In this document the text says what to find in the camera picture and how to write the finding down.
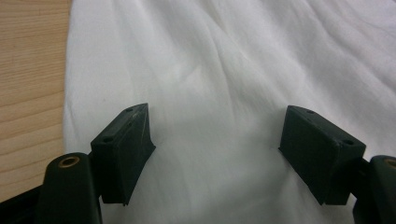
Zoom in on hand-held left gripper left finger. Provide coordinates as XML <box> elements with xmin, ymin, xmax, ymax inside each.
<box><xmin>90</xmin><ymin>103</ymin><xmax>156</xmax><ymax>206</ymax></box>

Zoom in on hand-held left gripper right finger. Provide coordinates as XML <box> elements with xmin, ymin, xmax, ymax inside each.
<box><xmin>278</xmin><ymin>105</ymin><xmax>367</xmax><ymax>206</ymax></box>

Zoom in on white garment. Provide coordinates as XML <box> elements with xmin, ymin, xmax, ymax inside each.
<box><xmin>63</xmin><ymin>0</ymin><xmax>396</xmax><ymax>224</ymax></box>

